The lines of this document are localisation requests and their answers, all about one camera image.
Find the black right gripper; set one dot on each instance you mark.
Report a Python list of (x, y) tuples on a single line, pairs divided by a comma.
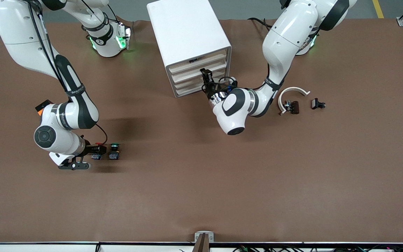
[(92, 150)]

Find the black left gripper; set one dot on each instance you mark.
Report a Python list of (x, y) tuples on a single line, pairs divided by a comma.
[(210, 90)]

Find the red push button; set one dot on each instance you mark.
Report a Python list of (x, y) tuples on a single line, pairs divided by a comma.
[(97, 157)]

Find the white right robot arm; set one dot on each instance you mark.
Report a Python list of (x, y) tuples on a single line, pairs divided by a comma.
[(19, 31)]

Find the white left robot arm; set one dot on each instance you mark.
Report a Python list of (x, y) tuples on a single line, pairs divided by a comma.
[(285, 38)]

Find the green push button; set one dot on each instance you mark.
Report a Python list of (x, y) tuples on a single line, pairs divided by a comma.
[(114, 152)]

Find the orange button box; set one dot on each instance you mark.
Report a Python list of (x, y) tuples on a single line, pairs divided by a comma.
[(42, 106)]

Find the black square push button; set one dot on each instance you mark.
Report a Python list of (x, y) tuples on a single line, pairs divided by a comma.
[(315, 103)]

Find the brown table cover mat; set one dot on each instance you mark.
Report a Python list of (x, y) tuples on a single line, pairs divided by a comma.
[(201, 182)]

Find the yellow floor tape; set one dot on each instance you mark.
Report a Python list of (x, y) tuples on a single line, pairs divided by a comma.
[(377, 8)]

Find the white curved plastic bracket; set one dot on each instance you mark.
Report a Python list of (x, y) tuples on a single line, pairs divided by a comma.
[(281, 98)]

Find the white table edge rail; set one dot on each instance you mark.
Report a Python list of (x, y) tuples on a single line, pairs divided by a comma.
[(47, 247)]

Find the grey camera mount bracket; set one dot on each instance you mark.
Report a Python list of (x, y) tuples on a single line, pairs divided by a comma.
[(204, 237)]

